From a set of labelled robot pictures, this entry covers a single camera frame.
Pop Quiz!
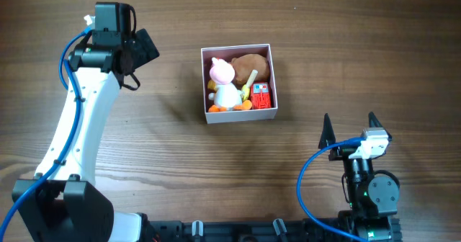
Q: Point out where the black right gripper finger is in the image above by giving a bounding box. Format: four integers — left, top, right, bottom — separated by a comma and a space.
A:
318, 113, 336, 149
368, 112, 393, 141

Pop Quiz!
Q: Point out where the pink hat duck toy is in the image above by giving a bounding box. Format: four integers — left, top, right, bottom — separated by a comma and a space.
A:
210, 58, 235, 85

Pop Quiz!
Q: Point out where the red toy fire truck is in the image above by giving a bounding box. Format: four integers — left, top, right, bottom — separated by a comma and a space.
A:
250, 82, 272, 109

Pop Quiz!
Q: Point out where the white box pink interior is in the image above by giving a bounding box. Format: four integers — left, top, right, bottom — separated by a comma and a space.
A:
201, 44, 278, 124

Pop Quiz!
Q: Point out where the white plush duck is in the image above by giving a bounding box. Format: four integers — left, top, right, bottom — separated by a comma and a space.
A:
207, 80, 253, 112

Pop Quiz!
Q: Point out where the yellow toy rattle drum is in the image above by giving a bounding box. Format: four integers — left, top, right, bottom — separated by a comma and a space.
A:
241, 70, 258, 102

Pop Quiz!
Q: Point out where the brown plush capybara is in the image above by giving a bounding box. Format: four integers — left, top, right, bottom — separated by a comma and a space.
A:
230, 54, 270, 85

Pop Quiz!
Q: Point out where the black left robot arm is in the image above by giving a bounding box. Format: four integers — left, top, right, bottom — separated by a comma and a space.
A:
6, 2, 159, 241

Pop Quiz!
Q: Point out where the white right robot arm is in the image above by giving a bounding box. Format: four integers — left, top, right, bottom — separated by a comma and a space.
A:
321, 112, 403, 241

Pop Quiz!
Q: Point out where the blue right cable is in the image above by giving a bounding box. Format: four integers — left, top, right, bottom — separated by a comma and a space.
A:
296, 137, 372, 242

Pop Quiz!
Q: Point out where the blue cable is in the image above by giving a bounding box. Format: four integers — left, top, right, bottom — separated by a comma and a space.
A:
296, 137, 372, 242
0, 26, 95, 241

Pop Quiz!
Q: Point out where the blue left cable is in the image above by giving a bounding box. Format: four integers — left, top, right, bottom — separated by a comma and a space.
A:
0, 26, 95, 241

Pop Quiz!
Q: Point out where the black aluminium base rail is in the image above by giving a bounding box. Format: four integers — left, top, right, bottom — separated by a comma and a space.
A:
143, 216, 403, 242

